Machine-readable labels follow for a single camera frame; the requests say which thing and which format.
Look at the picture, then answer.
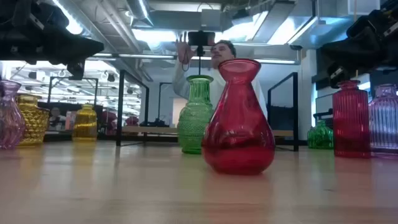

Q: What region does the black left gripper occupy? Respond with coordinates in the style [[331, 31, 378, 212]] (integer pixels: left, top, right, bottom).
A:
[[0, 29, 105, 82]]

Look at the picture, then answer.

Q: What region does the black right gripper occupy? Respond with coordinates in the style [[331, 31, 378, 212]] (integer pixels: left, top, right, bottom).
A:
[[319, 27, 398, 90]]

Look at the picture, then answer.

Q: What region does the red ribbed glass vase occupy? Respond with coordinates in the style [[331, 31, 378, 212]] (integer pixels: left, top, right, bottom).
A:
[[331, 80, 372, 159]]

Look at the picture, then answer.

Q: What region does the yellow ribbed glass vase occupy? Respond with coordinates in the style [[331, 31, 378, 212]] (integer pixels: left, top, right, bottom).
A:
[[72, 103, 98, 143]]

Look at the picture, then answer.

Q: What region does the green wide-rim fluted glass vase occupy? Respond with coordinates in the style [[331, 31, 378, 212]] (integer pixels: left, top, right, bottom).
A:
[[307, 119, 335, 150]]

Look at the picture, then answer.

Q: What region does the yellow hobnail glass vase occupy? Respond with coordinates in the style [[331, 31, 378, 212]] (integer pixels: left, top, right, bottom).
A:
[[16, 94, 50, 147]]

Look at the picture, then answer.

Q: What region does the purple swirl glass vase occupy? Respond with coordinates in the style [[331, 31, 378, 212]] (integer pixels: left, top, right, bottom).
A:
[[0, 80, 26, 150]]

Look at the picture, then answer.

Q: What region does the large smooth red glass vase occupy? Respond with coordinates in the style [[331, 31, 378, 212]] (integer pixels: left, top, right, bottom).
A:
[[201, 58, 276, 176]]

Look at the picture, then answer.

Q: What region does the tall green hobnail glass vase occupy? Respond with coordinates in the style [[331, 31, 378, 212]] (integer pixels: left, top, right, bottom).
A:
[[177, 74, 215, 155]]

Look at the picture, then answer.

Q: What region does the wooden shelf board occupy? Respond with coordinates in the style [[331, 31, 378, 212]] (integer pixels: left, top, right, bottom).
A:
[[121, 125, 295, 138]]

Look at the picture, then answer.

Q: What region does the seated person in background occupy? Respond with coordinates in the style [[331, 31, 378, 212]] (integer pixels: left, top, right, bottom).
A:
[[49, 106, 67, 131]]

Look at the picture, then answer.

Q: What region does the fluorescent tube light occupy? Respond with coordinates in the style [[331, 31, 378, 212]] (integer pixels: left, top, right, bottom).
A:
[[254, 58, 297, 65], [92, 53, 178, 60]]

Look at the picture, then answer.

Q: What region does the purple ribbed glass vase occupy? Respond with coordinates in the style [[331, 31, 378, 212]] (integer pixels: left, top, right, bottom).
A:
[[368, 83, 398, 159]]

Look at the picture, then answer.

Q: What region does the black tripod pole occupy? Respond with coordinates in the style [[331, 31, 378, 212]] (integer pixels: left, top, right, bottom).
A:
[[195, 45, 205, 77]]

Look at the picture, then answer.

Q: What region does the black phone on tripod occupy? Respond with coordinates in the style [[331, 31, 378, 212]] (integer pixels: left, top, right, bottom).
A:
[[187, 30, 216, 47]]

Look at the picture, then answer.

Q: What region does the grey ceiling box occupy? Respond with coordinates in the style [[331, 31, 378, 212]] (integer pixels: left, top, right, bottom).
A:
[[200, 9, 233, 32]]

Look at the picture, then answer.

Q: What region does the black background station frame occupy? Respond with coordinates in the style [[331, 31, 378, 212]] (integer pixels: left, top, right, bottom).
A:
[[46, 75, 100, 105]]

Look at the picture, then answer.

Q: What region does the black metal shelf frame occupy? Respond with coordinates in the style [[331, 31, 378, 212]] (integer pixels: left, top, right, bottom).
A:
[[115, 69, 300, 152]]

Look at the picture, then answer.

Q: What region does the silver ventilation duct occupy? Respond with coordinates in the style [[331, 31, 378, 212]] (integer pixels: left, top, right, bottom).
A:
[[125, 0, 155, 28]]

